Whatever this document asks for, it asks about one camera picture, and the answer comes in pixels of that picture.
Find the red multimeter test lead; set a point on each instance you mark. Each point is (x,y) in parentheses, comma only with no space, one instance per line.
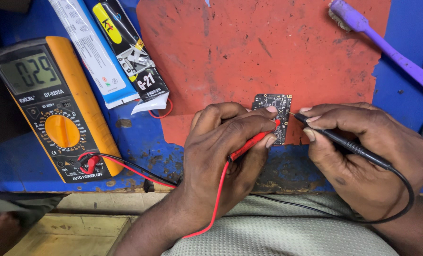
(250,142)

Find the person's right hand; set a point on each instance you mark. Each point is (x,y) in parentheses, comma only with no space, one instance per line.
(367,170)

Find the black and yellow glue tube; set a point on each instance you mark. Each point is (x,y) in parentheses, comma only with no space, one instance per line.
(133,53)

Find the black multimeter test lead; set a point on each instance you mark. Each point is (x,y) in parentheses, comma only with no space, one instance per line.
(353,145)

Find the person's left hand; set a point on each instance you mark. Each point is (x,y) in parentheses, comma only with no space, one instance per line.
(211,156)

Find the small black circuit board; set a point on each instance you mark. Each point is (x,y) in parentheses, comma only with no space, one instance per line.
(283,103)

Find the red rubber band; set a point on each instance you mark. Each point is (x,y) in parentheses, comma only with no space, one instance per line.
(167,115)

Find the worn red rubber mat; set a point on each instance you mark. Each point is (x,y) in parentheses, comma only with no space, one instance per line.
(232,53)

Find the dark grey cloth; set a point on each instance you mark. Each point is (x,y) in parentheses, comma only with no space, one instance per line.
(19,204)

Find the yellow and black digital multimeter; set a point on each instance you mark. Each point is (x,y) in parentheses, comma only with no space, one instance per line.
(55,106)

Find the person's grey waffle shirt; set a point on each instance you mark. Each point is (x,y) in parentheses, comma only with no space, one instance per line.
(286,234)

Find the blue work mat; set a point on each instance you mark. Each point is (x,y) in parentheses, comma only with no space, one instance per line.
(403,35)

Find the purple toothbrush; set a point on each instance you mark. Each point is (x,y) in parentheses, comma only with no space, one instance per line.
(392,53)

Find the white and blue adhesive tube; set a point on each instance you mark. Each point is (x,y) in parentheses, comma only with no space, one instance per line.
(90,49)

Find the wooden drawer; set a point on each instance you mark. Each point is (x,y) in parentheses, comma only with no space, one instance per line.
(72,234)

